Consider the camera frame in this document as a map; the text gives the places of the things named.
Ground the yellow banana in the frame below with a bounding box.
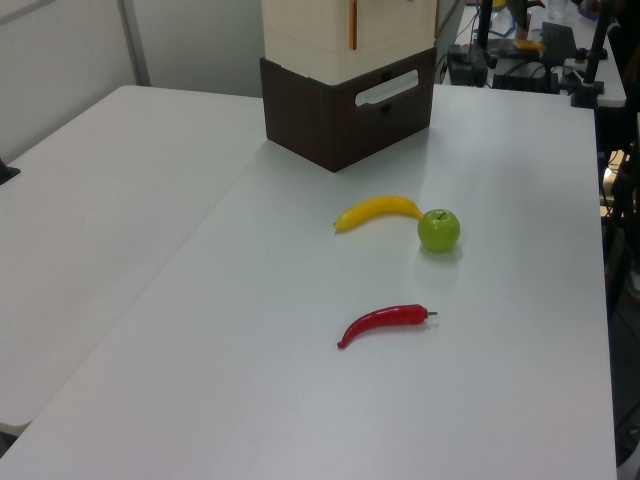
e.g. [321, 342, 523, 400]
[333, 194, 426, 234]

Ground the white side table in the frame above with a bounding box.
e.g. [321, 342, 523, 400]
[0, 83, 266, 437]

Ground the cream plastic cabinet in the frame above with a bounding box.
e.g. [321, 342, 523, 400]
[260, 0, 440, 85]

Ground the cream cabinet door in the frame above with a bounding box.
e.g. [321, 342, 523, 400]
[433, 0, 467, 39]

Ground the black camera stand pole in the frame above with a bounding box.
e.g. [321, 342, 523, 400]
[473, 0, 496, 52]

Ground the black power box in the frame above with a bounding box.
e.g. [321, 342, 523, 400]
[446, 43, 490, 87]

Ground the white drawer handle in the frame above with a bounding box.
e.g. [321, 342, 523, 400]
[354, 69, 420, 108]

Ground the green apple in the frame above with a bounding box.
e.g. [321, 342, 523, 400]
[417, 208, 462, 254]

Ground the black clamp foot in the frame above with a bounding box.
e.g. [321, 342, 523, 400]
[0, 156, 22, 187]

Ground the red chili pepper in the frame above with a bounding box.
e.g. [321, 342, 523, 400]
[336, 303, 440, 350]

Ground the black electronic device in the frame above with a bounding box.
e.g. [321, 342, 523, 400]
[491, 55, 560, 95]

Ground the black stand with base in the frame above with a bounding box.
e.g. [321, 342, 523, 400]
[571, 0, 615, 109]

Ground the dark brown drawer base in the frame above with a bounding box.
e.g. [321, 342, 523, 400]
[258, 46, 438, 174]

